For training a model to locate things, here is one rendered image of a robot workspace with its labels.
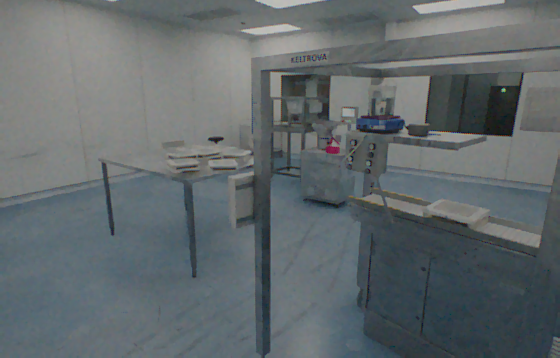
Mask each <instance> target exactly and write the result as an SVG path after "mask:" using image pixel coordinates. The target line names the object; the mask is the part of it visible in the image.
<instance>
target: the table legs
mask: <svg viewBox="0 0 560 358"><path fill-rule="evenodd" d="M101 167H102V174H103V180H104V187H105V201H106V208H107V214H108V221H109V228H110V231H111V236H114V235H115V234H114V228H113V227H114V222H113V215H112V201H111V194H110V187H109V180H108V173H107V166H106V163H105V162H102V161H101ZM183 185H184V205H185V211H187V212H188V226H189V239H190V266H191V268H192V277H193V278H196V267H197V262H196V233H195V218H194V204H193V189H192V183H191V184H185V183H183Z"/></svg>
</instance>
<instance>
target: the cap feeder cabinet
mask: <svg viewBox="0 0 560 358"><path fill-rule="evenodd" d="M301 151H302V163H301V195H302V197H303V198H304V199H303V201H306V199H305V198H311V199H316V200H320V201H323V202H328V203H332V204H336V206H335V208H338V206H337V205H339V204H341V202H343V201H345V200H346V199H347V196H353V195H354V182H355V171H351V170H347V169H344V164H345V160H344V161H343V159H344V158H345V149H342V148H340V153H339V154H336V155H335V154H328V153H326V149H322V150H321V149H318V146H317V147H314V148H310V149H303V150H301ZM341 161H343V162H342V163H341ZM340 164H341V167H340V168H339V166H340Z"/></svg>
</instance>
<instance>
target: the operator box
mask: <svg viewBox="0 0 560 358"><path fill-rule="evenodd" d="M228 186H229V227H230V228H232V229H235V230H238V229H241V228H243V227H246V226H248V225H251V224H254V172H250V173H246V174H236V175H232V176H229V177H228Z"/></svg>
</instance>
